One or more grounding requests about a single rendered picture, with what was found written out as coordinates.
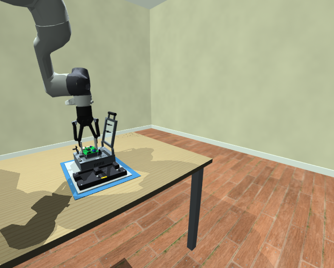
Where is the green circuit board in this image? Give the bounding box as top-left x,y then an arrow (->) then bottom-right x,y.
83,146 -> 99,155

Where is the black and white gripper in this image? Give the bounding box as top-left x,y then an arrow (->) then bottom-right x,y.
71,105 -> 100,154

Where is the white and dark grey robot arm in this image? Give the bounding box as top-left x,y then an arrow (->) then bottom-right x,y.
0,0 -> 93,107

